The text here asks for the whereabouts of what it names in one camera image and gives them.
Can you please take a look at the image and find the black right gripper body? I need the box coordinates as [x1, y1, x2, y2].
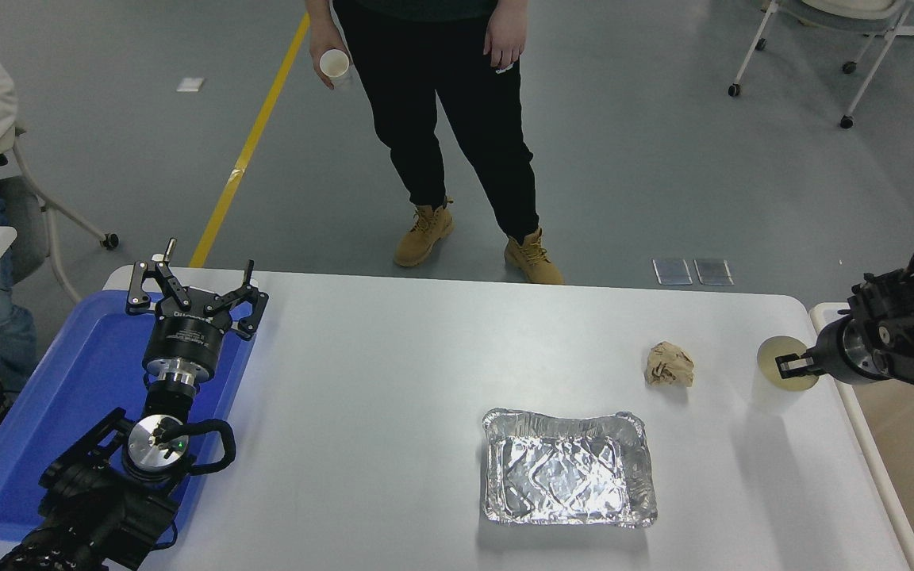
[812, 320, 854, 386]

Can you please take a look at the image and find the person's left hand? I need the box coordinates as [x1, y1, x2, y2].
[484, 0, 528, 71]

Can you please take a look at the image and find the white wheeled chair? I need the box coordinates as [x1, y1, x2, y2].
[0, 123, 119, 306]
[728, 0, 914, 129]

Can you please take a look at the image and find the blue plastic tray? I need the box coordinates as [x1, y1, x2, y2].
[0, 289, 258, 542]

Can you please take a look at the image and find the tan boot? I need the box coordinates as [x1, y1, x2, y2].
[394, 200, 455, 267]
[504, 228, 565, 285]

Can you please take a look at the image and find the standing person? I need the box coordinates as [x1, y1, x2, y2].
[305, 0, 565, 285]

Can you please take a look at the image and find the printed white paper cup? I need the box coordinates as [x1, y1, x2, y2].
[319, 49, 353, 88]

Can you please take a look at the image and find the crumpled tan paper ball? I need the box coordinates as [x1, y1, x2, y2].
[645, 341, 695, 388]

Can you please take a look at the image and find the plain white paper cup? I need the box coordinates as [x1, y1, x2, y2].
[754, 335, 821, 396]

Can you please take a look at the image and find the silver floor plate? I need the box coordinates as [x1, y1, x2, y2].
[694, 258, 735, 286]
[653, 258, 693, 286]

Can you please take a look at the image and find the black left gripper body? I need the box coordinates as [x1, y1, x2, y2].
[142, 297, 233, 375]

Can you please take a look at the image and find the silver foil tray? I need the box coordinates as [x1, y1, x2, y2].
[481, 408, 659, 528]

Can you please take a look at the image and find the person's right hand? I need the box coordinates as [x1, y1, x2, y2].
[308, 14, 355, 90]

